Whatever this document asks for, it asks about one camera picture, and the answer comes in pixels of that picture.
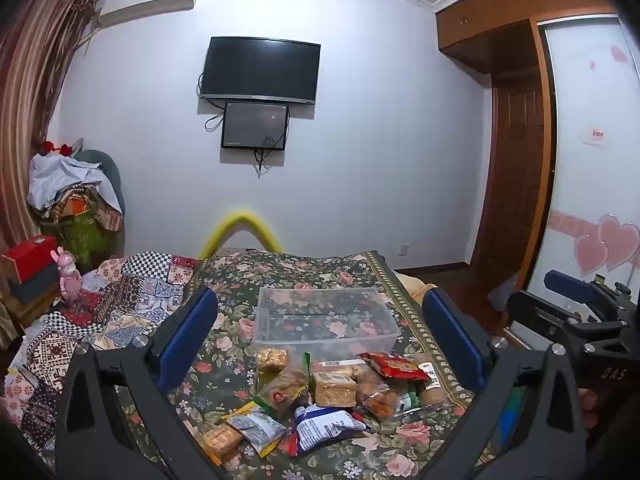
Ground red box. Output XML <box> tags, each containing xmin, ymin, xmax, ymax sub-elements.
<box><xmin>2</xmin><ymin>235</ymin><xmax>60</xmax><ymax>282</ymax></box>

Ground yellow foam tube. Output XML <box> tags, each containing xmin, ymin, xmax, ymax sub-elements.
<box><xmin>199</xmin><ymin>206</ymin><xmax>285</xmax><ymax>259</ymax></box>

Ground grey chair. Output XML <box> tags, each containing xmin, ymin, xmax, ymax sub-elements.
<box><xmin>75</xmin><ymin>150</ymin><xmax>127</xmax><ymax>221</ymax></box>

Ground clear candy bag green clip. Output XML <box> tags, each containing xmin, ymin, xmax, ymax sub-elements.
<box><xmin>255</xmin><ymin>352</ymin><xmax>314</xmax><ymax>417</ymax></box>

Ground brown tube snack packet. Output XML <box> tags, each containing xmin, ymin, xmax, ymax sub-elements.
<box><xmin>415</xmin><ymin>352</ymin><xmax>449</xmax><ymax>409</ymax></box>

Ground pink heart stickers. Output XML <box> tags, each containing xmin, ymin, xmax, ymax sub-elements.
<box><xmin>573</xmin><ymin>213</ymin><xmax>640</xmax><ymax>277</ymax></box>

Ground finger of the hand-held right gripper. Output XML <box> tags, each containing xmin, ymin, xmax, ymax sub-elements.
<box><xmin>506</xmin><ymin>290</ymin><xmax>583</xmax><ymax>348</ymax></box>
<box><xmin>544</xmin><ymin>269</ymin><xmax>608</xmax><ymax>307</ymax></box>

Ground toast slices packet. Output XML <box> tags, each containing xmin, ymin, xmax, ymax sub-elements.
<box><xmin>311</xmin><ymin>359</ymin><xmax>360</xmax><ymax>409</ymax></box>

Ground grey seed snack packet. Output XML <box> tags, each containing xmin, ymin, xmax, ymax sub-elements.
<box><xmin>222</xmin><ymin>402</ymin><xmax>289</xmax><ymax>459</ymax></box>

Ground black wall television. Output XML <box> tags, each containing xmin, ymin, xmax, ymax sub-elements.
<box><xmin>199</xmin><ymin>36</ymin><xmax>322</xmax><ymax>106</ymax></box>

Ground red snack packet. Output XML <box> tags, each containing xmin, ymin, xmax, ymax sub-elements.
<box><xmin>357</xmin><ymin>351</ymin><xmax>431</xmax><ymax>382</ymax></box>

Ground orange cracker packet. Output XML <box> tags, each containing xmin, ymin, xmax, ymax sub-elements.
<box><xmin>197</xmin><ymin>422</ymin><xmax>244</xmax><ymax>467</ymax></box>

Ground dark grey box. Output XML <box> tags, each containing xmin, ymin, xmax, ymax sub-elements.
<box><xmin>10</xmin><ymin>262</ymin><xmax>62</xmax><ymax>304</ymax></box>

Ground pile of clothes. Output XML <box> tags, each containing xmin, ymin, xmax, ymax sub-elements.
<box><xmin>27</xmin><ymin>152</ymin><xmax>124</xmax><ymax>233</ymax></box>

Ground orange fried snack bag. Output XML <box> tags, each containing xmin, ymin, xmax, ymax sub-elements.
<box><xmin>356</xmin><ymin>372</ymin><xmax>401</xmax><ymax>419</ymax></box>

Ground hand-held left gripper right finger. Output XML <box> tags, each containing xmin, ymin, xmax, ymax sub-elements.
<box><xmin>422</xmin><ymin>287</ymin><xmax>588</xmax><ymax>480</ymax></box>

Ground small green snack packet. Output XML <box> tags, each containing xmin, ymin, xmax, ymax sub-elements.
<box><xmin>397</xmin><ymin>382</ymin><xmax>424</xmax><ymax>412</ymax></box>

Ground small black wall monitor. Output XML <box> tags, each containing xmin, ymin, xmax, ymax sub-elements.
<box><xmin>221</xmin><ymin>102</ymin><xmax>291</xmax><ymax>151</ymax></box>

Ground golden pastry snack bag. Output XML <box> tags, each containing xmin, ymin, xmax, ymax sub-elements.
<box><xmin>256</xmin><ymin>347</ymin><xmax>292</xmax><ymax>374</ymax></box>

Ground patchwork quilt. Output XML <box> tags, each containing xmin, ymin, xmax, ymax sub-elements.
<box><xmin>0</xmin><ymin>252</ymin><xmax>199</xmax><ymax>461</ymax></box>

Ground blue white snack packet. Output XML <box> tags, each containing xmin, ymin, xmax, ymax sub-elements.
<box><xmin>292</xmin><ymin>404</ymin><xmax>371</xmax><ymax>457</ymax></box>

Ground beige fleece blanket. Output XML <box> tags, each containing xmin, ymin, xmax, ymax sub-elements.
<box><xmin>394</xmin><ymin>270</ymin><xmax>437</xmax><ymax>302</ymax></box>

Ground person's right hand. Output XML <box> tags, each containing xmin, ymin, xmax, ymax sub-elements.
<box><xmin>575</xmin><ymin>387</ymin><xmax>602</xmax><ymax>431</ymax></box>

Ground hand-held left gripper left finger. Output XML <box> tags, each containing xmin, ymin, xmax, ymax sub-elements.
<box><xmin>54</xmin><ymin>287</ymin><xmax>221</xmax><ymax>480</ymax></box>

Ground pink pig toy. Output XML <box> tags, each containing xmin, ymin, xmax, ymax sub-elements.
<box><xmin>50</xmin><ymin>247</ymin><xmax>84</xmax><ymax>309</ymax></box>

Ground white air conditioner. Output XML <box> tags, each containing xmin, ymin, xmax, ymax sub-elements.
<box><xmin>97</xmin><ymin>0</ymin><xmax>195</xmax><ymax>27</ymax></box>

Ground dark floral blanket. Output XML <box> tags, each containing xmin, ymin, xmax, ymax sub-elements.
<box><xmin>120</xmin><ymin>249</ymin><xmax>501</xmax><ymax>480</ymax></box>

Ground striped brown curtain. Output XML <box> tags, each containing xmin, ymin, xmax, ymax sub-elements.
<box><xmin>0</xmin><ymin>0</ymin><xmax>103</xmax><ymax>261</ymax></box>

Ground brown wooden door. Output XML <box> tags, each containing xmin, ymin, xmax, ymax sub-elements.
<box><xmin>470</xmin><ymin>72</ymin><xmax>552</xmax><ymax>281</ymax></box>

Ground white sliding wardrobe door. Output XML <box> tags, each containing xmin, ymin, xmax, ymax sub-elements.
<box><xmin>515</xmin><ymin>16</ymin><xmax>640</xmax><ymax>351</ymax></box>

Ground clear plastic bin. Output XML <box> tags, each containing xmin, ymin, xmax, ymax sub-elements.
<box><xmin>251</xmin><ymin>286</ymin><xmax>402</xmax><ymax>359</ymax></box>

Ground wooden overhead cabinet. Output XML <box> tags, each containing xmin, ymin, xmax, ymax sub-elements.
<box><xmin>434</xmin><ymin>0</ymin><xmax>621</xmax><ymax>76</ymax></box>

